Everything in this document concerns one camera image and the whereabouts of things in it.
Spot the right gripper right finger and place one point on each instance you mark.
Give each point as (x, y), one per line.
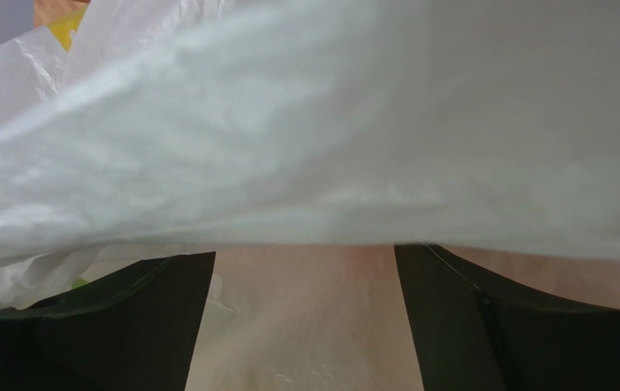
(474, 329)

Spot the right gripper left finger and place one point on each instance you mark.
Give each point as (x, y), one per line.
(134, 329)

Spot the white plastic bag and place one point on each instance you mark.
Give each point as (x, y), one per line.
(301, 142)

